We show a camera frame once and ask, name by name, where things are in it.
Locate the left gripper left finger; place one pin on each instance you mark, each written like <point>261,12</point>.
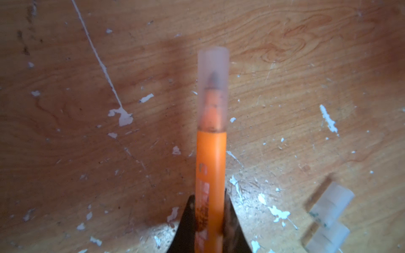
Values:
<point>184,239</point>

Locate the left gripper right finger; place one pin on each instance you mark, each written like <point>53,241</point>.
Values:
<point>234,240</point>

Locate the orange pen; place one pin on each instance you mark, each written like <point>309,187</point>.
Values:
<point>210,192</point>

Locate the clear pen cap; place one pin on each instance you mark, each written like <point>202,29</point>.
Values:
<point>331,204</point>
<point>328,240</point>
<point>212,101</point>

